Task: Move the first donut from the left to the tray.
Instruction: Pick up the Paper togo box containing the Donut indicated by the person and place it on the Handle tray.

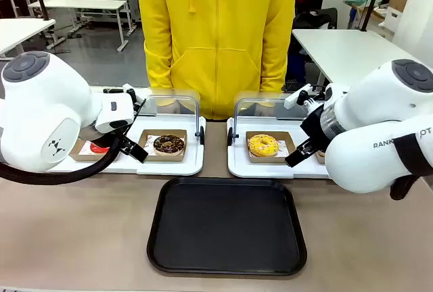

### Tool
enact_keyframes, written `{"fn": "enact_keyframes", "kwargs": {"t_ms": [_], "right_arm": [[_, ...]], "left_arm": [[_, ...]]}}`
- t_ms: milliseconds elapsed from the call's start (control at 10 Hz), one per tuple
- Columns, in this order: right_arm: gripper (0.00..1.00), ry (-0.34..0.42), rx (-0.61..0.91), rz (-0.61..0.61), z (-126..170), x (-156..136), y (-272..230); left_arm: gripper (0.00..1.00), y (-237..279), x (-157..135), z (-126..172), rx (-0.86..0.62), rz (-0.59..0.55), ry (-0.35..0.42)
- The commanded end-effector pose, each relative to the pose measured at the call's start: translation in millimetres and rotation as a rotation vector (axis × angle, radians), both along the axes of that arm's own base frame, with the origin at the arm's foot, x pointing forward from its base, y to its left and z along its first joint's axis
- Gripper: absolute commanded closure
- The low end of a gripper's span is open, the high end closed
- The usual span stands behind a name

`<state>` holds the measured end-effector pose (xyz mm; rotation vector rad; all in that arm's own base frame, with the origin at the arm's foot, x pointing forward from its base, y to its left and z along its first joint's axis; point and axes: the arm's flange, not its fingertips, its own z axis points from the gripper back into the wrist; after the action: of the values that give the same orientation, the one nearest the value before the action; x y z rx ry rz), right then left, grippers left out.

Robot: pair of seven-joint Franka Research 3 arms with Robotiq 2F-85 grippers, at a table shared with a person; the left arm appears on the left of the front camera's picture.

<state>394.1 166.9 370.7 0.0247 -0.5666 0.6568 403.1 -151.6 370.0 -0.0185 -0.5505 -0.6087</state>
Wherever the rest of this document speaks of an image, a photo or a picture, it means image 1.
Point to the chocolate donut golden sprinkles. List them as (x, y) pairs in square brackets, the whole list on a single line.
[(159, 146)]

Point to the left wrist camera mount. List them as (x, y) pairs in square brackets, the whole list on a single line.
[(130, 92)]

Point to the white printed paper liner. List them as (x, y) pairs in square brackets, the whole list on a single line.
[(284, 148), (84, 148), (149, 142)]

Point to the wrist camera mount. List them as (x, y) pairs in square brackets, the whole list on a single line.
[(130, 92), (292, 100)]

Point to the yellow glazed donut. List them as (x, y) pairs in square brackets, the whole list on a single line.
[(255, 146)]

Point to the red glazed donut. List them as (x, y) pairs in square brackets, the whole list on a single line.
[(99, 150)]

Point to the black plastic serving tray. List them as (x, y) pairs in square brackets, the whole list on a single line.
[(226, 227)]

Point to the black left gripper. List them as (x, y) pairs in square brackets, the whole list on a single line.
[(120, 136)]

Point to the green sheet on desk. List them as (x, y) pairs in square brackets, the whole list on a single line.
[(362, 0)]

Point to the person's right hand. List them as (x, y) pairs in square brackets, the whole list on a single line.
[(174, 106)]

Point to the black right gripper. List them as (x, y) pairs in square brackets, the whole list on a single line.
[(314, 124)]

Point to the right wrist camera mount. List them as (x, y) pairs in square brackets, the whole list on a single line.
[(292, 100)]

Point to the person in yellow hoodie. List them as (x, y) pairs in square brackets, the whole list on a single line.
[(216, 35)]

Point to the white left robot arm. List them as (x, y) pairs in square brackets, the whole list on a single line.
[(40, 102)]

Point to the white display tray base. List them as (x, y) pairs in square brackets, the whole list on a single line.
[(169, 168), (270, 170)]

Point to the white storage box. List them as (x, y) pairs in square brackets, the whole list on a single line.
[(394, 15)]

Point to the black backpack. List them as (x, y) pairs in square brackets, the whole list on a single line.
[(314, 18)]

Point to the person's left hand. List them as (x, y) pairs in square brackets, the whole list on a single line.
[(264, 105)]

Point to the low white bench table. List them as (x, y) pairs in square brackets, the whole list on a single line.
[(78, 3)]

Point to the large white table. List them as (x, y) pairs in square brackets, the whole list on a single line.
[(355, 52)]

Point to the brown cardboard donut box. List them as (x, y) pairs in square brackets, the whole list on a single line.
[(169, 159), (270, 160), (76, 155)]

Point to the white table grey leg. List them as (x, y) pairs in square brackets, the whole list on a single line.
[(20, 31)]

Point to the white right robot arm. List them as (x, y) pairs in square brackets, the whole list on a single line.
[(372, 113)]

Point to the clear display lid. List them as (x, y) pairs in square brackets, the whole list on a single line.
[(257, 95), (176, 93)]

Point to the dark blue office chair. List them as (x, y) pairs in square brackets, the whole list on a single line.
[(297, 65)]

